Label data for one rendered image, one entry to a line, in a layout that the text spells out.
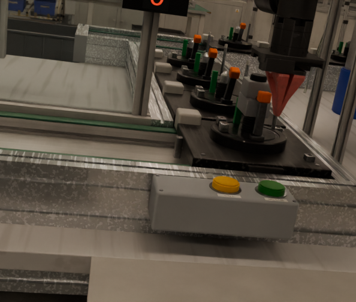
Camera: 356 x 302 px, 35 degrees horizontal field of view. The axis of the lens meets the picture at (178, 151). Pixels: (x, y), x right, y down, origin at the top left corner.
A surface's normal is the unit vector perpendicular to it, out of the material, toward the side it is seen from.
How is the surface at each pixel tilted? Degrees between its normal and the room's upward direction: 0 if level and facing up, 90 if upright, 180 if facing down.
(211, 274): 0
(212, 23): 90
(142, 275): 0
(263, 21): 90
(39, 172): 90
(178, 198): 90
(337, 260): 0
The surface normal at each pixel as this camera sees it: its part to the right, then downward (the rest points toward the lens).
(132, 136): 0.12, 0.33
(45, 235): 0.14, -0.94
